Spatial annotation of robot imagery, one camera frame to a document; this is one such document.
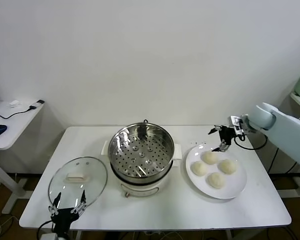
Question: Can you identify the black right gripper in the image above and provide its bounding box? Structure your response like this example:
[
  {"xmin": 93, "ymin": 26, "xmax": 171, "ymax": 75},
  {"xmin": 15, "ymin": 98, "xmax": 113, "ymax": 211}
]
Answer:
[{"xmin": 208, "ymin": 125, "xmax": 235, "ymax": 153}]

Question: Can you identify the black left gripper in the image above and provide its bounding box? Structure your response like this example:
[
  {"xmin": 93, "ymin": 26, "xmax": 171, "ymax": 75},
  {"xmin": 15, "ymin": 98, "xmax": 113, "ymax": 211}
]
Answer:
[{"xmin": 48, "ymin": 189, "xmax": 87, "ymax": 234}]

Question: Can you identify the white steamed baozi bun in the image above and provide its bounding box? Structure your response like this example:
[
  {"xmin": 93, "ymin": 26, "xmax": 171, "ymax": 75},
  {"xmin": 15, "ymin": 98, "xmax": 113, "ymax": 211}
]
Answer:
[
  {"xmin": 205, "ymin": 171, "xmax": 226, "ymax": 190},
  {"xmin": 191, "ymin": 161, "xmax": 208, "ymax": 177},
  {"xmin": 201, "ymin": 150, "xmax": 219, "ymax": 165},
  {"xmin": 218, "ymin": 159, "xmax": 237, "ymax": 175}
]

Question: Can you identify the round glass pot lid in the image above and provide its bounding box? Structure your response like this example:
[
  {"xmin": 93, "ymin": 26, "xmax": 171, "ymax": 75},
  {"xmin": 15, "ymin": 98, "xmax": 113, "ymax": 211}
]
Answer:
[{"xmin": 48, "ymin": 156, "xmax": 109, "ymax": 212}]

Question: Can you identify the stainless steel steamer basket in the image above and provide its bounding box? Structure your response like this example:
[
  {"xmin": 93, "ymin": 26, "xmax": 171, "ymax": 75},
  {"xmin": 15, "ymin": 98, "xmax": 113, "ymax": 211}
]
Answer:
[{"xmin": 101, "ymin": 122, "xmax": 183, "ymax": 185}]

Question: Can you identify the round white plate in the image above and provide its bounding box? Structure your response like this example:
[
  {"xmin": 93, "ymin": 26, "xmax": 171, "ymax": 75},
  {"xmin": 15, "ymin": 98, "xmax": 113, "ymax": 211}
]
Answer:
[{"xmin": 185, "ymin": 144, "xmax": 248, "ymax": 200}]

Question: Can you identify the white electric cooker pot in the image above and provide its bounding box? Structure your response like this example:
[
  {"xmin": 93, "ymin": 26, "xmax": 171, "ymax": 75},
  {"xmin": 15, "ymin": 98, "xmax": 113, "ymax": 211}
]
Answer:
[{"xmin": 109, "ymin": 159, "xmax": 175, "ymax": 200}]

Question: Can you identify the white side desk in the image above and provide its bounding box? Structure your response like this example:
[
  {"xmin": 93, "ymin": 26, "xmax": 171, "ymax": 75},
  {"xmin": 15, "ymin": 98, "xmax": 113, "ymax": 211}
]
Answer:
[{"xmin": 0, "ymin": 99, "xmax": 45, "ymax": 215}]

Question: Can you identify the small white desk object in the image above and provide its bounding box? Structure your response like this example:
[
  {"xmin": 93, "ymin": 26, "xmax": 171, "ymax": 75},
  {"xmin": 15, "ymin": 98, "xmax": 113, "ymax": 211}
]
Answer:
[{"xmin": 8, "ymin": 99, "xmax": 25, "ymax": 109}]

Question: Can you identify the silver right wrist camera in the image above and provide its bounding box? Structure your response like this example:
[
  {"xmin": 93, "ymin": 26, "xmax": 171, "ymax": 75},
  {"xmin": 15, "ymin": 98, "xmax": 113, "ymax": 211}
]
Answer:
[{"xmin": 227, "ymin": 115, "xmax": 244, "ymax": 137}]

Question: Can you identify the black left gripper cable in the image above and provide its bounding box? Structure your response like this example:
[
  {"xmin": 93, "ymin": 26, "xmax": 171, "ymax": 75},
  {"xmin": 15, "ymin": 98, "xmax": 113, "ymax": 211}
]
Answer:
[{"xmin": 38, "ymin": 220, "xmax": 54, "ymax": 240}]

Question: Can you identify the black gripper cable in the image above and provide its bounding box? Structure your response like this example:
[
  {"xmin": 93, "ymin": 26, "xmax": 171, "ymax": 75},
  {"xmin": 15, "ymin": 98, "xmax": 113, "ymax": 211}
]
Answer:
[
  {"xmin": 38, "ymin": 220, "xmax": 54, "ymax": 240},
  {"xmin": 233, "ymin": 134, "xmax": 268, "ymax": 151}
]

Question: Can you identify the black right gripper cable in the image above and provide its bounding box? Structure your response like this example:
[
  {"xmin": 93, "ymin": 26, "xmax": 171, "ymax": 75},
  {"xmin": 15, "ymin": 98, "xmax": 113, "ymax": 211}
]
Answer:
[{"xmin": 233, "ymin": 134, "xmax": 268, "ymax": 151}]

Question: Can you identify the black cable with power adapter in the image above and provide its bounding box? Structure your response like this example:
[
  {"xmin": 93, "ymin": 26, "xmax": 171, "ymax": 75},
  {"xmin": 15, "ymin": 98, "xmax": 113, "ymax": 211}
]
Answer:
[{"xmin": 266, "ymin": 139, "xmax": 300, "ymax": 175}]

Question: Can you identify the thin black desk cable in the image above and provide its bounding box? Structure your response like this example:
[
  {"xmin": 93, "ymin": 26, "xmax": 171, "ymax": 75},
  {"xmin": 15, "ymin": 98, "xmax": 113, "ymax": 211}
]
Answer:
[{"xmin": 0, "ymin": 106, "xmax": 38, "ymax": 120}]

